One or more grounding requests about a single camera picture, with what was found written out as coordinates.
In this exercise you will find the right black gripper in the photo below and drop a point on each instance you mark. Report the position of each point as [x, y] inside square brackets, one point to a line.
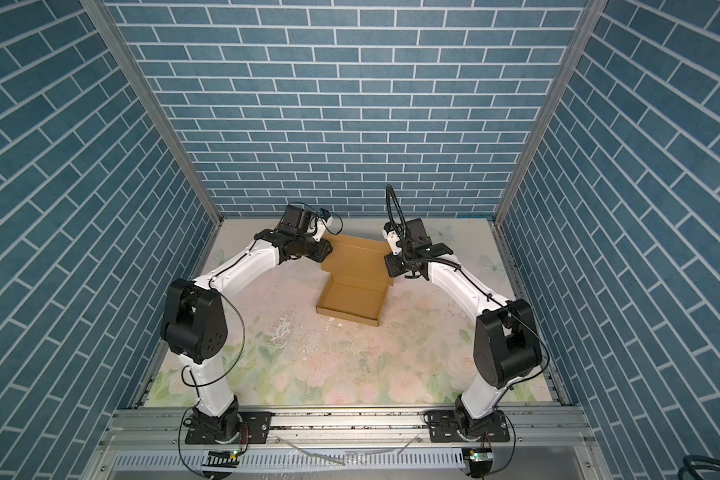
[392, 268]

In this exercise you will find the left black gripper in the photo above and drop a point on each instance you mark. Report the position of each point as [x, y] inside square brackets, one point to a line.
[321, 251]

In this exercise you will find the brown cardboard box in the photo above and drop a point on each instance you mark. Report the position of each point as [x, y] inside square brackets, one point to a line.
[358, 283]

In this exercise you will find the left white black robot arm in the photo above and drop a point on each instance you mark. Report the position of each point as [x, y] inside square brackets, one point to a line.
[194, 325]

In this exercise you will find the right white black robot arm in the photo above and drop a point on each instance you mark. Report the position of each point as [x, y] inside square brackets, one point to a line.
[507, 349]

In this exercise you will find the right green circuit board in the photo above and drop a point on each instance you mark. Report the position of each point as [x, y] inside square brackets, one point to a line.
[477, 455]

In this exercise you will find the green circuit board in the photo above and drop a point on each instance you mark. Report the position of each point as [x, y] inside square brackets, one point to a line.
[222, 459]
[477, 455]

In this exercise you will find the left green circuit board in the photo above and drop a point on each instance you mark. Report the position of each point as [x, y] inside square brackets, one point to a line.
[222, 459]

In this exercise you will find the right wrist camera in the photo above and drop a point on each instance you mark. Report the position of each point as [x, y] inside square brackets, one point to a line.
[408, 237]

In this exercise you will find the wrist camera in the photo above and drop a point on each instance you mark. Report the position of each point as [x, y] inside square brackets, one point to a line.
[305, 221]
[408, 237]

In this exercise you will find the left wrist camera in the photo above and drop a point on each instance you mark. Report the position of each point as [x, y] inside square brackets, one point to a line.
[305, 221]

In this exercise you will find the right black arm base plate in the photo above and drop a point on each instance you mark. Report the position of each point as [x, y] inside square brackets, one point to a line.
[455, 425]

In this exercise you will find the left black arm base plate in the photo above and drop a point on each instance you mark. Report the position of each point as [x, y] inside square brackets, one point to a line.
[243, 428]

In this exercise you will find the aluminium front rail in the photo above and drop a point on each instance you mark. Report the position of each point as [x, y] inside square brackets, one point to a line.
[547, 441]

